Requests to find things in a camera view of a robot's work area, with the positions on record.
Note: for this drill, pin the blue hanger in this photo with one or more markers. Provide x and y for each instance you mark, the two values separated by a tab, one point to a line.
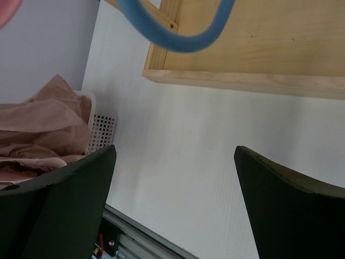
156	33

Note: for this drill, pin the dusty pink pleated skirt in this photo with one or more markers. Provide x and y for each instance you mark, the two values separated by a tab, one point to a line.
46	132

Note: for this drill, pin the wooden clothes rack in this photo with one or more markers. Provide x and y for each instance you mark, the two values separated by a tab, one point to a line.
281	47

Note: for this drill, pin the white plastic basket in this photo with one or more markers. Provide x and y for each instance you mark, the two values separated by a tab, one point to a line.
102	127

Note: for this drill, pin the aluminium mounting rail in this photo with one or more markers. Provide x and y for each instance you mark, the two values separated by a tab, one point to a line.
119	236

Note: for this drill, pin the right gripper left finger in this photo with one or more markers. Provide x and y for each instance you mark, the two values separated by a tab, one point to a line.
58	214

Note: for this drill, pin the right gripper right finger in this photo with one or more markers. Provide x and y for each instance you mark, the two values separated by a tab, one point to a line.
291	215

